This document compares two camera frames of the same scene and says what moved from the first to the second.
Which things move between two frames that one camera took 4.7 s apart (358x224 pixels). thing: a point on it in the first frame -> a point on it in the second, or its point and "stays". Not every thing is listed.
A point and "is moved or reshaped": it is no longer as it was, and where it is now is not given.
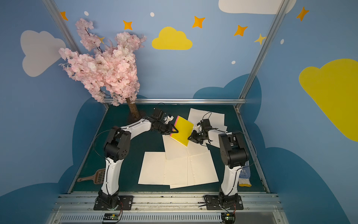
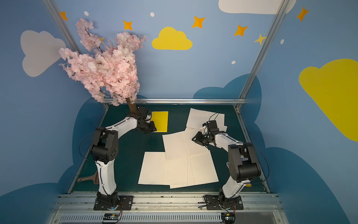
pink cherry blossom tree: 109,73 stays
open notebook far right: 217,121 stays
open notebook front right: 195,169 stays
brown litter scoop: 99,177 stays
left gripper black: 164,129 -> 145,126
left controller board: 111,216 stays
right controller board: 228,218 stays
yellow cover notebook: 184,128 is moved or reshaped
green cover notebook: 175,150 is moved or reshaped
